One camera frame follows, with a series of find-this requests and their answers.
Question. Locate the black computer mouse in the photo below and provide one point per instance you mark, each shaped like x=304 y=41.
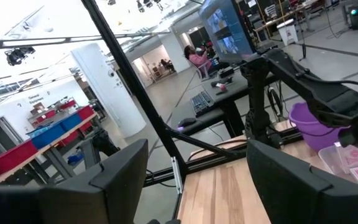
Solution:
x=186 y=122

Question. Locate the red storage bin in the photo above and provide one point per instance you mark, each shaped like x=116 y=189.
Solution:
x=86 y=112
x=11 y=158

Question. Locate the purple plastic bucket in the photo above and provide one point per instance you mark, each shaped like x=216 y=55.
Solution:
x=309 y=130

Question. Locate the wooden top workbench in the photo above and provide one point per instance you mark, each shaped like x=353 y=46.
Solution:
x=61 y=165

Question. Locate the small clear plastic bin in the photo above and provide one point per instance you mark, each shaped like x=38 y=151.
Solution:
x=328 y=157

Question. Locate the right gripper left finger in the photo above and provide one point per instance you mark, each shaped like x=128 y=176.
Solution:
x=126 y=186

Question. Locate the white chair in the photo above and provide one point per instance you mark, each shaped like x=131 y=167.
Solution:
x=197 y=74

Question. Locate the red shelf unit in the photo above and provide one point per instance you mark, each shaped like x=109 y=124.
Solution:
x=47 y=114

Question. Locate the dark background machine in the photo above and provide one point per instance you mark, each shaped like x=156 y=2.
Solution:
x=104 y=143

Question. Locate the small black desk box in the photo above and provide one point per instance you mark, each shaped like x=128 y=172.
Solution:
x=225 y=72

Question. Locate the black desk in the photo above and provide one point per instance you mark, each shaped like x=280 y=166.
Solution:
x=230 y=95

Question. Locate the white building column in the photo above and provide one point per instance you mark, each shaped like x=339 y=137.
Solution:
x=110 y=99

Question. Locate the black keyboard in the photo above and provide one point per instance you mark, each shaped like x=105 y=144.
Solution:
x=202 y=104

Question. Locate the white waste bin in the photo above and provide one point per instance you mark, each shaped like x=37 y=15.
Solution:
x=287 y=32

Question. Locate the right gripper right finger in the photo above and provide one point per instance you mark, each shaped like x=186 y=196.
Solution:
x=284 y=193

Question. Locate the black overhead camera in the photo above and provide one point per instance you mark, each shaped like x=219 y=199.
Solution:
x=17 y=56

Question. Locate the blue screen monitor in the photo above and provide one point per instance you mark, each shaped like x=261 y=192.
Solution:
x=225 y=31

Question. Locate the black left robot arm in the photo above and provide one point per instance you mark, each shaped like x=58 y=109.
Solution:
x=322 y=93

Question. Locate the black handheld controller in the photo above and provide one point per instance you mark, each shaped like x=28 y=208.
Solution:
x=221 y=82

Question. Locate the blue storage bin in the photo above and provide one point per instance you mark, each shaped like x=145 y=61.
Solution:
x=70 y=122
x=48 y=137

